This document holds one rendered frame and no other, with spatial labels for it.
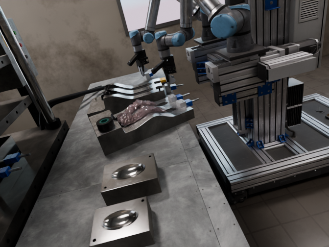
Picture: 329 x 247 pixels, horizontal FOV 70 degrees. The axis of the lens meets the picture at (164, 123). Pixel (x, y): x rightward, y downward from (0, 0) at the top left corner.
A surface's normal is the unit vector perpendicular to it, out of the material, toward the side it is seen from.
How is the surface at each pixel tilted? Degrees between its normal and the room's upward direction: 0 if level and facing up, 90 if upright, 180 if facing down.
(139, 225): 0
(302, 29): 90
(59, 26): 90
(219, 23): 96
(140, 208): 0
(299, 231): 0
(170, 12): 90
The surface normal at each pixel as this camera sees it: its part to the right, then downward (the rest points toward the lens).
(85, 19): 0.15, 0.45
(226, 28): -0.52, 0.59
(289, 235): -0.21, -0.86
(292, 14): -0.97, 0.25
